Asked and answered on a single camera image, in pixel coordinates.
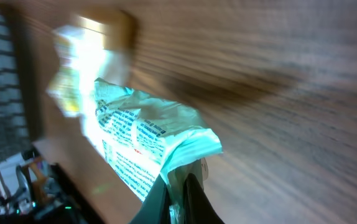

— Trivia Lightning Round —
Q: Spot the white tube gold cap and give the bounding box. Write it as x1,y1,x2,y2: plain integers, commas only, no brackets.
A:
53,12,139,150

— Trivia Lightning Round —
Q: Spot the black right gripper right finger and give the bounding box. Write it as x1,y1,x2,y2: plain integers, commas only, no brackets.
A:
183,173,224,224

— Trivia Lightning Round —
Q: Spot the green wet wipes pack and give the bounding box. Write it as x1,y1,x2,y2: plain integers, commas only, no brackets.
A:
93,77,223,203

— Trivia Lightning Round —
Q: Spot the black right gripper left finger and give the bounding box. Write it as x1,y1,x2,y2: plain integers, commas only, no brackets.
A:
130,175,171,224

